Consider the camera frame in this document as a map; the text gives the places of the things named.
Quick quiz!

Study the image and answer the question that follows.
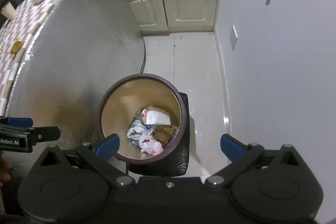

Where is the white cup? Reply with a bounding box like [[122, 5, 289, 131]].
[[0, 2, 17, 19]]

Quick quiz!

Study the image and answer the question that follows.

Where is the white red-stained plastic bag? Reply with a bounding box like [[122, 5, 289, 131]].
[[139, 136, 164, 156]]

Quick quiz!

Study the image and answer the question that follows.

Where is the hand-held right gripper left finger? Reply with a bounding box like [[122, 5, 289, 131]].
[[34, 134, 135, 186]]

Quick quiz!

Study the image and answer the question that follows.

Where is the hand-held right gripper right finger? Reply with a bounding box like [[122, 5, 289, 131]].
[[205, 134, 307, 186]]

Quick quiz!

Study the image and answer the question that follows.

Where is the brown rimmed beige bin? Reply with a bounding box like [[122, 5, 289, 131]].
[[97, 73, 187, 161]]

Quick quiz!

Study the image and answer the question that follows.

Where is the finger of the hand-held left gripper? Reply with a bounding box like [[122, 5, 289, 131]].
[[28, 126, 61, 146], [0, 116, 33, 128]]

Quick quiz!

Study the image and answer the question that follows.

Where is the gold foil wrapper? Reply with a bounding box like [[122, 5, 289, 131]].
[[10, 40, 24, 54]]

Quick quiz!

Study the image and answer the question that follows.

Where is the white paper package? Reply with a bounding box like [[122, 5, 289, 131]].
[[143, 106, 172, 126]]

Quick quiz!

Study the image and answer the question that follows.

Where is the black floor cable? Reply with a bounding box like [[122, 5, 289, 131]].
[[140, 38, 147, 75]]

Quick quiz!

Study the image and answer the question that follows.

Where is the brown wrapper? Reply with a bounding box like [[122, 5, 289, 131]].
[[154, 126, 179, 147]]

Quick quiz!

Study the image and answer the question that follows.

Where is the checkered tablecloth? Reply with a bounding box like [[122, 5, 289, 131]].
[[0, 0, 88, 117]]

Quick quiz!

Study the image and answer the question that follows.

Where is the cream cabinet door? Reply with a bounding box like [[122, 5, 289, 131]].
[[126, 0, 168, 31], [161, 0, 219, 26]]

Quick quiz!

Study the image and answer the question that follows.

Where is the white wall socket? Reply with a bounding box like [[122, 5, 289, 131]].
[[230, 25, 239, 51]]

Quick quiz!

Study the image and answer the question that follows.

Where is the person's left hand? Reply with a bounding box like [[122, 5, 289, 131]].
[[0, 158, 12, 181]]

